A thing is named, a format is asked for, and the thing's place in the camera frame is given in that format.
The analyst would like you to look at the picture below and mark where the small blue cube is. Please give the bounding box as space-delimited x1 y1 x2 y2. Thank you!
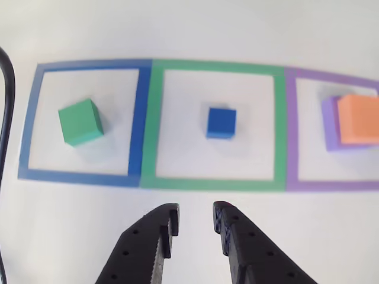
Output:
205 106 237 140

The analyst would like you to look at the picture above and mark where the green square block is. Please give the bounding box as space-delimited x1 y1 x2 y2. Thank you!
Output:
57 98 105 148

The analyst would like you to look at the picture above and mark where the purple square block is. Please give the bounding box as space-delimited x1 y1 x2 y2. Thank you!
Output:
321 96 379 153

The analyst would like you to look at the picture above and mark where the orange square block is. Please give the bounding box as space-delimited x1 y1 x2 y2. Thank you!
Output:
336 94 379 146

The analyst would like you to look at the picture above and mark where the green square frame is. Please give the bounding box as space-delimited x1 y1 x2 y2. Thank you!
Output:
139 59 288 191

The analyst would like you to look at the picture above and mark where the purple square frame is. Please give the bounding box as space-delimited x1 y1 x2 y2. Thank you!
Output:
284 67 379 193

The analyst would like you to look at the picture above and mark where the blue square frame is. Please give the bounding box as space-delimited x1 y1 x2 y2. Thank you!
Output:
17 59 153 189

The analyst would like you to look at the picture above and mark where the long black camera cable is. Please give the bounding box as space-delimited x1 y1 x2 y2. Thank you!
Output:
0 46 17 284

